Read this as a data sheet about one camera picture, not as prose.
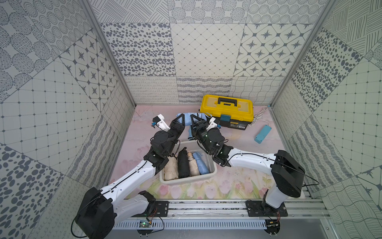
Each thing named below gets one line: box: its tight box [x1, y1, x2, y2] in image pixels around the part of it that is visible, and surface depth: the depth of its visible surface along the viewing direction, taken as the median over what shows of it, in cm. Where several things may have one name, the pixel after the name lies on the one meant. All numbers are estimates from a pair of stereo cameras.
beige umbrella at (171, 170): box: [164, 155, 179, 181], surface depth 79 cm
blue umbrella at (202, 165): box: [192, 151, 210, 175], surface depth 85 cm
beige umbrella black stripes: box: [187, 151, 201, 177], surface depth 84 cm
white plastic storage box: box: [159, 139, 218, 185], surface depth 83 cm
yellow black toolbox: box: [199, 94, 255, 131], surface depth 99 cm
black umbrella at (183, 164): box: [177, 146, 191, 179], surface depth 84 cm
